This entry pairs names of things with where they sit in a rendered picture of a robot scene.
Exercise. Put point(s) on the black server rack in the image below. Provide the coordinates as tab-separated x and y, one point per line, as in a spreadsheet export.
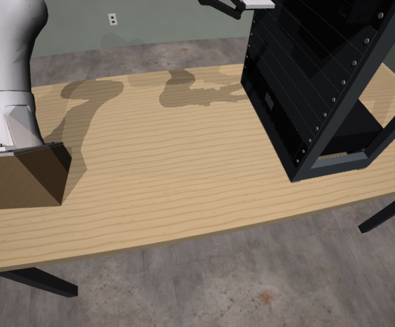
304	70

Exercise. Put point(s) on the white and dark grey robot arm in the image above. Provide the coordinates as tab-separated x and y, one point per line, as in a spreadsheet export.
20	23

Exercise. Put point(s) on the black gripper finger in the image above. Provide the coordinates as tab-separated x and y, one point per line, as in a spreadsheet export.
240	6

